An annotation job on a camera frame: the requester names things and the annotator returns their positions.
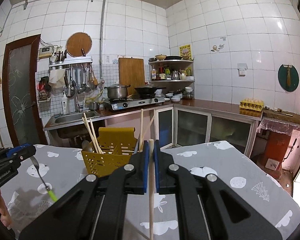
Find wooden chopstick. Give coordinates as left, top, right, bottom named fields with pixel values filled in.
left=82, top=113, right=103, bottom=154
left=148, top=139, right=155, bottom=240
left=139, top=109, right=143, bottom=152

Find green handled metal fork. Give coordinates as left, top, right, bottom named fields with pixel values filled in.
left=29, top=155, right=59, bottom=203

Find person's left hand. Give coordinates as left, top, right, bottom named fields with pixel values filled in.
left=0, top=191, right=12, bottom=230

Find yellow perforated utensil holder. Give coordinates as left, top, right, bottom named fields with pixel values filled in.
left=81, top=127, right=138, bottom=177

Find white cabinet with glass doors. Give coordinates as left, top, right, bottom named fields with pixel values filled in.
left=154, top=103, right=262, bottom=157

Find grey patterned tablecloth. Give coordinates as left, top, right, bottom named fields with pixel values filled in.
left=0, top=141, right=300, bottom=239

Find stainless steel sink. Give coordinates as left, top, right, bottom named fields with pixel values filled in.
left=43, top=111, right=101, bottom=131

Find steel gas stove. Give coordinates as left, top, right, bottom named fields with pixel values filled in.
left=103, top=97, right=165, bottom=112

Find black wok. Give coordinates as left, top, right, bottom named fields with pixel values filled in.
left=134, top=85, right=166, bottom=98

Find brown frosted glass door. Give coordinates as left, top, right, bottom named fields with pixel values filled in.
left=2, top=34, right=47, bottom=146

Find stainless steel cooking pot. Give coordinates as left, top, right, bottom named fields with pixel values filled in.
left=105, top=83, right=130, bottom=100

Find white dish soap bottle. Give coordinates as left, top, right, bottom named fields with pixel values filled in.
left=62, top=94, right=69, bottom=115

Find wooden chopstick in holder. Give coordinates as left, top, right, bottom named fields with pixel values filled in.
left=82, top=113, right=103, bottom=154

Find chrome sink faucet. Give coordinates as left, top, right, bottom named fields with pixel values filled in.
left=74, top=91, right=84, bottom=113

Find rectangular wooden cutting board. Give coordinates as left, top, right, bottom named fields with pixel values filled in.
left=119, top=57, right=145, bottom=95

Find yellow egg tray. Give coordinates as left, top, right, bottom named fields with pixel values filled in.
left=239, top=98, right=264, bottom=112

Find round wooden cutting board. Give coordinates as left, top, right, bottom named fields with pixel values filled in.
left=66, top=32, right=92, bottom=57

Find corner wall shelf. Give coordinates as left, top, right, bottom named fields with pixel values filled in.
left=148, top=60, right=195, bottom=92

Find wall utensil rack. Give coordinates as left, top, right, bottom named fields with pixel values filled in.
left=49, top=58, right=93, bottom=98

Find yellow wall poster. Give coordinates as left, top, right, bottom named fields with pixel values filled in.
left=179, top=44, right=193, bottom=61

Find white wall socket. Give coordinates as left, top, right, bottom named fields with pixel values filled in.
left=237, top=63, right=248, bottom=76

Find wall water pipe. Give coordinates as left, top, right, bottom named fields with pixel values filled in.
left=0, top=0, right=107, bottom=79

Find green round wall hanger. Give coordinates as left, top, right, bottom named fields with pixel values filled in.
left=278, top=64, right=300, bottom=92

